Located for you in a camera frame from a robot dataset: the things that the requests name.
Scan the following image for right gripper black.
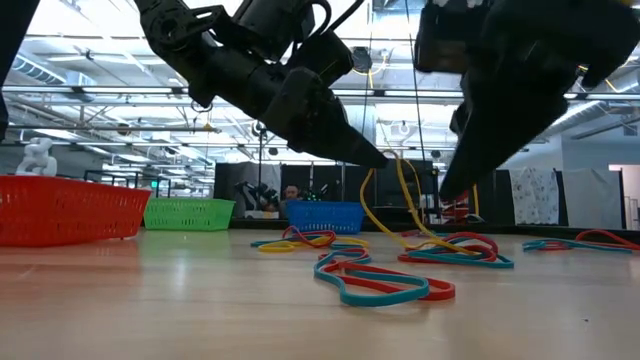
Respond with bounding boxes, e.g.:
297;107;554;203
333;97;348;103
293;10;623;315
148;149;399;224
439;0;626;201

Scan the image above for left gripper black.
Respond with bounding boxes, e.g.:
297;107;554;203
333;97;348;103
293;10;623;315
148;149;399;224
187;47;389;169

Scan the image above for yellow rubber band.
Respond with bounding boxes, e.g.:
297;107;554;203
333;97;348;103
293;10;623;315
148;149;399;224
256;235;370;254
358;149;481;256

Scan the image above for teal rubber band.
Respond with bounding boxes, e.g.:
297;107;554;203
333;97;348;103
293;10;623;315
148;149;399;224
407;247;516;270
522;238;635;254
313;248;431;308

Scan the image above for white building column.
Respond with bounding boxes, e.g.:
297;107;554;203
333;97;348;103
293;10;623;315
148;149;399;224
343;103;378;166

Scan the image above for black partition panel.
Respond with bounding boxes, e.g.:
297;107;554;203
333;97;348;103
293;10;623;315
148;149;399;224
377;157;441;224
279;164;377;206
469;168;516;227

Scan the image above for person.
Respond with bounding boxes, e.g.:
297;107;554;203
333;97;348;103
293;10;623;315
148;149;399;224
277;183;306;206

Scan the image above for blue plastic basket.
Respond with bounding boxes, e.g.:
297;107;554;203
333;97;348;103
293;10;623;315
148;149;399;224
286;200;367;236

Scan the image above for long ceiling light strip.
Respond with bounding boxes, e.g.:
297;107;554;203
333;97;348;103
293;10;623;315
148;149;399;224
0;84;640;101

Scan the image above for white patterned curtain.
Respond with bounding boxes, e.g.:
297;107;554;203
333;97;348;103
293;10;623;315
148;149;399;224
508;167;561;226

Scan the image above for red tool cart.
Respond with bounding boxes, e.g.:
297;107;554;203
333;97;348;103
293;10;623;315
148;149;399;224
442;192;471;224

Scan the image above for dark grey partition panel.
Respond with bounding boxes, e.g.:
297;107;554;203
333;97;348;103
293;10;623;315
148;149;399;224
213;160;282;217

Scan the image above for grey curtain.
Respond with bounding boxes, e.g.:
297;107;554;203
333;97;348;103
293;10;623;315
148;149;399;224
562;167;624;231

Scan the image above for green plastic basket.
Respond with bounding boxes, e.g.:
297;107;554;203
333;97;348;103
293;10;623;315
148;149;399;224
142;197;237;233

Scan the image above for black metal railing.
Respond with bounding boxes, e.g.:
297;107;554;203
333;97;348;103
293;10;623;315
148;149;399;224
83;169;172;199

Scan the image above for red plastic basket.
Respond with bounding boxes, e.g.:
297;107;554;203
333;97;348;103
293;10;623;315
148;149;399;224
0;174;153;248

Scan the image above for black metal gantry frame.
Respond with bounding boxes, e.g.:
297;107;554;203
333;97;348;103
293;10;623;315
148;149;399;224
256;127;340;211

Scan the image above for black hanging cable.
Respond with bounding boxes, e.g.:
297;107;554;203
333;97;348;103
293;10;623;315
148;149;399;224
403;0;427;162

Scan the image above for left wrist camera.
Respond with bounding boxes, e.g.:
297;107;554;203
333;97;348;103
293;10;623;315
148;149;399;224
233;0;357;87

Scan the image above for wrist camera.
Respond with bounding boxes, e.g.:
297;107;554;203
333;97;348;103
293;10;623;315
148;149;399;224
233;0;357;87
413;0;484;75

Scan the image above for black ceiling cable reel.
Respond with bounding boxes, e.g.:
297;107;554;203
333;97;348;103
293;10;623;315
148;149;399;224
352;45;374;75

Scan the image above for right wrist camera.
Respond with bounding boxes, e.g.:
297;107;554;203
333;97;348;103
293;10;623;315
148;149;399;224
413;0;484;75

